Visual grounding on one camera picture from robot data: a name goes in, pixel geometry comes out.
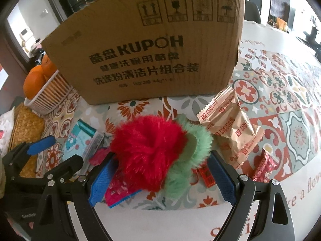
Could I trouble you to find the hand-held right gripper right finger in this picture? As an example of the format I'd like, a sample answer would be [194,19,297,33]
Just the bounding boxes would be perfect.
[208,151,296,241]

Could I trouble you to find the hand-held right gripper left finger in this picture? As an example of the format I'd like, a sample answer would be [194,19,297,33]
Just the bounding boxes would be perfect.
[30,152,119,241]

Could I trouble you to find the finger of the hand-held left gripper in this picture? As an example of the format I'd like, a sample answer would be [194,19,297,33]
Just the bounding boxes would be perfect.
[2,135,56,167]
[43,155,84,182]

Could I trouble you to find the small red sachet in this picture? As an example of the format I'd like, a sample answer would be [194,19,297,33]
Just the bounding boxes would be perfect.
[193,167,216,188]

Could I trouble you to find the pink snack packet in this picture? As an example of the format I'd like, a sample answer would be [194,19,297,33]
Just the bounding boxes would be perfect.
[104,167,146,209]

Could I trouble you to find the magenta wrapper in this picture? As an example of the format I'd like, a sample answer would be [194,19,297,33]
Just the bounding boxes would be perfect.
[89,147,112,166]

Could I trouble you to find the teal cartoon packet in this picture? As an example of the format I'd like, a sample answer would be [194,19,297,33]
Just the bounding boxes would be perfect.
[66,119,97,156]

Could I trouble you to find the clear plastic packet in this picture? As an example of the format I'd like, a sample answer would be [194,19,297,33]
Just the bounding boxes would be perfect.
[83,132,106,161]

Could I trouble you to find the beige snack packet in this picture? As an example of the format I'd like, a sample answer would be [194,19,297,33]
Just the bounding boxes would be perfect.
[196,87,249,136]
[212,119,265,172]

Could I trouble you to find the red snack packet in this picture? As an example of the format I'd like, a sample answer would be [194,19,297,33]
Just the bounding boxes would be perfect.
[252,149,278,183]

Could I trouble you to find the red and green plush toy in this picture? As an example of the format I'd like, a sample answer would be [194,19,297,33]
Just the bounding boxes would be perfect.
[110,114,214,199]

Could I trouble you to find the brown cardboard box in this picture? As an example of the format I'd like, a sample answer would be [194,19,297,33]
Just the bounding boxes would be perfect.
[41,0,247,106]

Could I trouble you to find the woven tissue box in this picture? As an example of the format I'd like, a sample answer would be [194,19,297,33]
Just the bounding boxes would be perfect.
[9,104,47,179]

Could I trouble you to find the printed tissue pack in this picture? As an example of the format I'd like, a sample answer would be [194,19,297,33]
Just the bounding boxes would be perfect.
[0,107,16,159]

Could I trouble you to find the white slotted basket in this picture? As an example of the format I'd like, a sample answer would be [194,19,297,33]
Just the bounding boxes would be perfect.
[24,70,76,116]

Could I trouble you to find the orange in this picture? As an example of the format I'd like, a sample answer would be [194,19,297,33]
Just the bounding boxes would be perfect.
[23,65,47,100]
[41,54,59,81]

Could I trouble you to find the orange gift bags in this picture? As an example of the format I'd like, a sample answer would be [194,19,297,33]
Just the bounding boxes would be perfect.
[275,19,288,31]

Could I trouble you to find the dark dining chair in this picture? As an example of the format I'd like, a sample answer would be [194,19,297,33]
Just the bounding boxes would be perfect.
[244,0,262,23]

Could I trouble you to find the dark slatted wall panel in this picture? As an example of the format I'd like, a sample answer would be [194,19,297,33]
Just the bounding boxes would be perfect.
[270,0,292,23]

